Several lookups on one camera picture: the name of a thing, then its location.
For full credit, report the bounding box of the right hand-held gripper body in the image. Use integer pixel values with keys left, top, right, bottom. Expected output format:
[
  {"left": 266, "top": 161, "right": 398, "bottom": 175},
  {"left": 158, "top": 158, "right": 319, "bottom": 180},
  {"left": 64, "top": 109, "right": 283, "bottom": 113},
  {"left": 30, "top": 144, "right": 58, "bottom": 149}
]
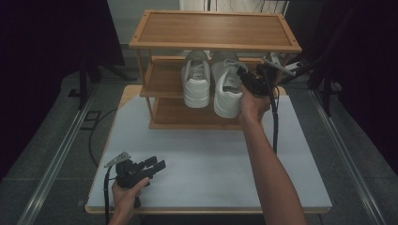
[{"left": 242, "top": 57, "right": 297, "bottom": 97}]

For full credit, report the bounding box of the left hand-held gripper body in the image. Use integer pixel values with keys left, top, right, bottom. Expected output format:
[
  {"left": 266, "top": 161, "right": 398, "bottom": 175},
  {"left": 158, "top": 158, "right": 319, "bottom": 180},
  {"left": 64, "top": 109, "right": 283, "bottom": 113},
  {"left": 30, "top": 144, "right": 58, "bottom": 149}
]
[{"left": 103, "top": 151, "right": 151, "bottom": 210}]

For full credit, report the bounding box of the white sneaker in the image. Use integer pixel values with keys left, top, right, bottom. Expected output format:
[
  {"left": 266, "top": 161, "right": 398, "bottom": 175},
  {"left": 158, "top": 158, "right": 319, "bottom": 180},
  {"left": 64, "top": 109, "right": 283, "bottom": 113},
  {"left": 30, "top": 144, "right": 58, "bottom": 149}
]
[
  {"left": 180, "top": 50, "right": 211, "bottom": 109},
  {"left": 210, "top": 51, "right": 250, "bottom": 119}
]

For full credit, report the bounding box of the wooden shoe rack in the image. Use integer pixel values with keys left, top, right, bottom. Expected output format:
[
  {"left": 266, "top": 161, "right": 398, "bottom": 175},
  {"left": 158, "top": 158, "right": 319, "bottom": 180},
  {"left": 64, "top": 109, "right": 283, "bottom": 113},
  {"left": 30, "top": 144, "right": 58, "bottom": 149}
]
[{"left": 129, "top": 8, "right": 303, "bottom": 131}]

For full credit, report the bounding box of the person's right hand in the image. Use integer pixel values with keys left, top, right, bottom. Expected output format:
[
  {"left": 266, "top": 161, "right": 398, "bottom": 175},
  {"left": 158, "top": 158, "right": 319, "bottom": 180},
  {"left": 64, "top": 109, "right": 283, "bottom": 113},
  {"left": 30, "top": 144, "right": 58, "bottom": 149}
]
[{"left": 238, "top": 84, "right": 272, "bottom": 127}]

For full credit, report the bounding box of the person's left hand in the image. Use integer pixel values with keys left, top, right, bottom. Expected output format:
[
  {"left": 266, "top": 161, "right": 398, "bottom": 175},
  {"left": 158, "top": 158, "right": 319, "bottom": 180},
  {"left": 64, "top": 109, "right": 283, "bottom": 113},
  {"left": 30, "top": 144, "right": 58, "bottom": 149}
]
[{"left": 111, "top": 176, "right": 151, "bottom": 218}]

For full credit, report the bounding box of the white power strip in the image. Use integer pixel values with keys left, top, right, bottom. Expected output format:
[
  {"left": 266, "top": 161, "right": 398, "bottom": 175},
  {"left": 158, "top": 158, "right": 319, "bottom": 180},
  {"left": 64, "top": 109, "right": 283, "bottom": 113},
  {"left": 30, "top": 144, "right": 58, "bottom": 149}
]
[{"left": 269, "top": 52, "right": 303, "bottom": 71}]

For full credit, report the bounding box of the white table mat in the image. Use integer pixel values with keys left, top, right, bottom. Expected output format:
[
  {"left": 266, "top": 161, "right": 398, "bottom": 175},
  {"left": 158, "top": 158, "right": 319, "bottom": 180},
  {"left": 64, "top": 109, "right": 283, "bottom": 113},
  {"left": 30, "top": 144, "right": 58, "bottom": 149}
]
[{"left": 85, "top": 94, "right": 333, "bottom": 209}]

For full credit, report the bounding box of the black metal stand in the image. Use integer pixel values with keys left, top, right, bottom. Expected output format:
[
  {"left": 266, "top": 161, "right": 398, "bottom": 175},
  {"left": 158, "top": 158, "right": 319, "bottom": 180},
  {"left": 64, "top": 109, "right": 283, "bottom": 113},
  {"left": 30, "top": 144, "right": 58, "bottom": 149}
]
[
  {"left": 278, "top": 51, "right": 334, "bottom": 117},
  {"left": 68, "top": 52, "right": 138, "bottom": 111}
]

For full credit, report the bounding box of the white background panel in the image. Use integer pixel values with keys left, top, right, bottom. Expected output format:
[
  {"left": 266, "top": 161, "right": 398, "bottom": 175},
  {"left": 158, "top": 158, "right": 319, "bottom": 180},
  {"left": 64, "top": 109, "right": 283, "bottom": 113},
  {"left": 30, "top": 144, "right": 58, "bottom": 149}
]
[{"left": 179, "top": 0, "right": 289, "bottom": 14}]

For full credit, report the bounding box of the dark curtain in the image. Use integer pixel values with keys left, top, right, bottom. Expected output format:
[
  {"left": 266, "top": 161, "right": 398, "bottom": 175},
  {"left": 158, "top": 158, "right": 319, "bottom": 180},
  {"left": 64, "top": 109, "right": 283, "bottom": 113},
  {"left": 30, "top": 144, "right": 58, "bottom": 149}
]
[
  {"left": 283, "top": 0, "right": 398, "bottom": 176},
  {"left": 0, "top": 0, "right": 127, "bottom": 181}
]

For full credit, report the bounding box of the left hand-held gripper cable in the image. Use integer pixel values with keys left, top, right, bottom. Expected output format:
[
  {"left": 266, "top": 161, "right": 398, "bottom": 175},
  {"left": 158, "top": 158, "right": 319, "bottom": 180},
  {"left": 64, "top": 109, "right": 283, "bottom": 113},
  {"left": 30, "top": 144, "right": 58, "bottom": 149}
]
[{"left": 103, "top": 166, "right": 114, "bottom": 225}]

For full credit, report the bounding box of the hand-held gripper cable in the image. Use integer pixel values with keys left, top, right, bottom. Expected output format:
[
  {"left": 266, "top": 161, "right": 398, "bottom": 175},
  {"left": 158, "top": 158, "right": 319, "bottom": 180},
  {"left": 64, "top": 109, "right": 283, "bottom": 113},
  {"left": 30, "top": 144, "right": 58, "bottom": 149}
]
[
  {"left": 265, "top": 68, "right": 281, "bottom": 155},
  {"left": 103, "top": 166, "right": 114, "bottom": 225}
]

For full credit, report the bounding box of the right hand-held gripper cable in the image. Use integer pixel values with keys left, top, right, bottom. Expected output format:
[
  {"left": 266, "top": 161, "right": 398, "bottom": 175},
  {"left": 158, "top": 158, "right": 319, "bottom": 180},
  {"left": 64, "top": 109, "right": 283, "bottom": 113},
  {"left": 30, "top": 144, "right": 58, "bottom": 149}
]
[{"left": 265, "top": 68, "right": 281, "bottom": 155}]

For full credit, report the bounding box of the black floor cable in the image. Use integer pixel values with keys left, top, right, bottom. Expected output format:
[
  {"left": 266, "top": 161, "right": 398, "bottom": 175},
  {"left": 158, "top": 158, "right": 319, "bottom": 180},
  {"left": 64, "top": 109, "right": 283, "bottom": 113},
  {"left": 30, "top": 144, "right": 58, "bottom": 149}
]
[{"left": 88, "top": 107, "right": 118, "bottom": 169}]

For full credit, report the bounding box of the black floor socket frame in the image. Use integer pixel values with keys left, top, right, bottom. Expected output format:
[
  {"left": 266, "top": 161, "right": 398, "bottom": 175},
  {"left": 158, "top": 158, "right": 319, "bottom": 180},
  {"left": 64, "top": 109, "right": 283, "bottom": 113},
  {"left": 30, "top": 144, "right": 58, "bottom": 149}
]
[{"left": 80, "top": 110, "right": 102, "bottom": 131}]

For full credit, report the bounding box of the metal floor rail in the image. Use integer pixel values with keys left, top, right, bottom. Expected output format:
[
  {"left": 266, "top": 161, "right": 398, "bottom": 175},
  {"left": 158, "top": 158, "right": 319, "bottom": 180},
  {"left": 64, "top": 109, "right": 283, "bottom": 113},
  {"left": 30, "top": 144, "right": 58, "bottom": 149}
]
[
  {"left": 15, "top": 82, "right": 100, "bottom": 225},
  {"left": 307, "top": 88, "right": 388, "bottom": 225}
]

